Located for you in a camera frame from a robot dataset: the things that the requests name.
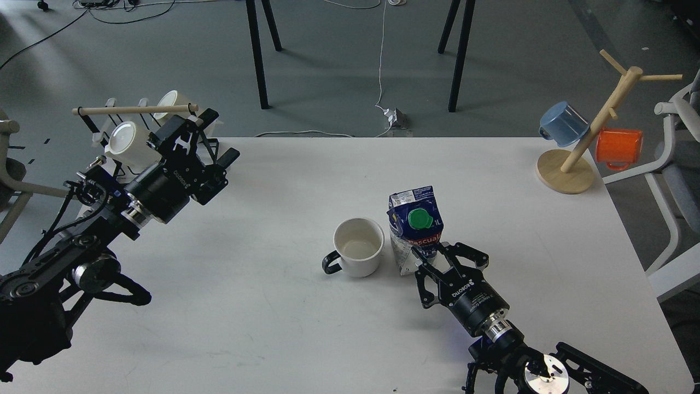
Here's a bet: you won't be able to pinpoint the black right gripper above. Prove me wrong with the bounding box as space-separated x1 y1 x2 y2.
411 241 511 337

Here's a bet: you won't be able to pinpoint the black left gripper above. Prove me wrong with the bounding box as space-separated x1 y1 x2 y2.
125 109 241 224

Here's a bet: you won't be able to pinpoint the blue white milk carton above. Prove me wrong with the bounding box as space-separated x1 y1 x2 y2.
387 186 444 275

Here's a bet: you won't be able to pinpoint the white mug black handle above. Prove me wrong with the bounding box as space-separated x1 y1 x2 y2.
322 217 385 277

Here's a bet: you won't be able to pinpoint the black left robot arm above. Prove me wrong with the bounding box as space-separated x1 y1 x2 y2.
1 109 240 382

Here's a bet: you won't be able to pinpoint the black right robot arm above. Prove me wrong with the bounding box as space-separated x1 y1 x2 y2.
411 242 647 393

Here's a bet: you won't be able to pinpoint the rear cream cup on rack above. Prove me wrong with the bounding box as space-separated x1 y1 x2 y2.
153 90 223 138

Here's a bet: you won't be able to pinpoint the cream cup on rack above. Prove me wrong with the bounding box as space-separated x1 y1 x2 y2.
103 121 161 173
153 90 223 138

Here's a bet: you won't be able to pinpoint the front cream cup on rack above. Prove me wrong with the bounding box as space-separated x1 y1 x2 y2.
103 121 161 173

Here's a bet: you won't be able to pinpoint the grey power adapter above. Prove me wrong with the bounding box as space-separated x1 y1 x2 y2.
383 109 410 130

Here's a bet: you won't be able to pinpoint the wooden mug tree stand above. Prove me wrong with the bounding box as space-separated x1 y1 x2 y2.
536 49 683 194

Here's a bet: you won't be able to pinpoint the left black table legs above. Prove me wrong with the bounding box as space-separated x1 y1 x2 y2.
244 1 283 110

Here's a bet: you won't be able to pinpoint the black table legs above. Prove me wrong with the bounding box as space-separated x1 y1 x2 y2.
244 1 283 110
437 1 476 113

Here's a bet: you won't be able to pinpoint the blue hanging mug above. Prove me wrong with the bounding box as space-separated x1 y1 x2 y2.
539 101 590 147

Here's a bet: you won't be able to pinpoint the beige chair left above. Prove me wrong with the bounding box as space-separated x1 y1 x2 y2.
1 111 68 242

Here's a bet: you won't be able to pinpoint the orange hanging mug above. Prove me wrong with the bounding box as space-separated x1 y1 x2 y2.
593 128 644 171

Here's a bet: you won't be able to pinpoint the white chair right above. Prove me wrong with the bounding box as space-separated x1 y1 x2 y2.
603 76 699 303

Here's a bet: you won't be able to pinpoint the right black table legs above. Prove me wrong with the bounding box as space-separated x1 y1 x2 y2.
437 1 476 113

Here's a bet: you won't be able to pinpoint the black wire cup rack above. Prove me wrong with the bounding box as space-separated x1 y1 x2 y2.
73 98 199 179

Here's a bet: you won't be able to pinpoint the black floor cables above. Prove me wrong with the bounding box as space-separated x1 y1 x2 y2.
0 0 177 72

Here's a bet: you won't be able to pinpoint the white floor cable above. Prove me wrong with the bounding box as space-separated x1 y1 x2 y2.
255 0 408 138

